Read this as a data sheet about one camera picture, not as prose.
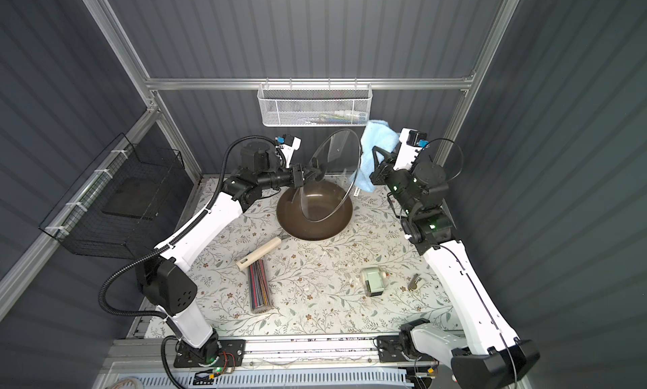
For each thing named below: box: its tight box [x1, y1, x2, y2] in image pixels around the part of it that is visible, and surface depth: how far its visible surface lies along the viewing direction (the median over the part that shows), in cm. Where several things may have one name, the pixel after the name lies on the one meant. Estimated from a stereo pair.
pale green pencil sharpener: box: [361, 266, 385, 298], surface depth 85 cm
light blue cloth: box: [352, 119, 401, 193], surface depth 62 cm
